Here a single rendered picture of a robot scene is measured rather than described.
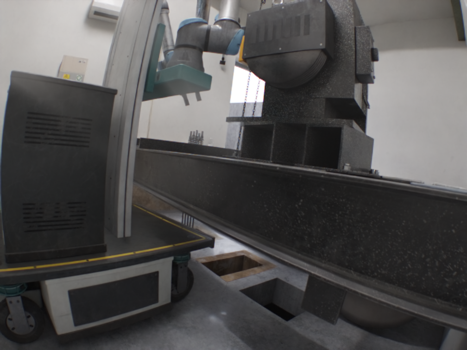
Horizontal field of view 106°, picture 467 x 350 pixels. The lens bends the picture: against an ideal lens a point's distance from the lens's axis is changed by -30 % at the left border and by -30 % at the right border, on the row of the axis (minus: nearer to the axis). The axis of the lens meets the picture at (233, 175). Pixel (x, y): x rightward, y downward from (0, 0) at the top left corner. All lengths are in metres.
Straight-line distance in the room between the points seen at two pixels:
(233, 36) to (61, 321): 1.14
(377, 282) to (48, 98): 0.95
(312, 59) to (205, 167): 0.67
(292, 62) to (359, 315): 1.18
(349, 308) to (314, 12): 1.36
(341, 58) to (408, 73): 2.44
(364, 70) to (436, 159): 2.26
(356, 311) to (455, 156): 2.49
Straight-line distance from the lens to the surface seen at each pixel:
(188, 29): 1.02
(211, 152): 1.95
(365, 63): 1.25
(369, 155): 1.43
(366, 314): 1.20
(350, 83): 1.22
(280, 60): 1.25
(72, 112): 0.77
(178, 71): 0.90
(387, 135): 3.50
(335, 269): 0.67
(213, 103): 3.23
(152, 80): 1.01
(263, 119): 1.34
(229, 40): 1.01
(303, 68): 1.18
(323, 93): 1.24
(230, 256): 1.75
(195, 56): 0.97
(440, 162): 3.33
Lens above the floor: 0.67
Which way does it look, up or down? 4 degrees down
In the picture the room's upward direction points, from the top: 7 degrees clockwise
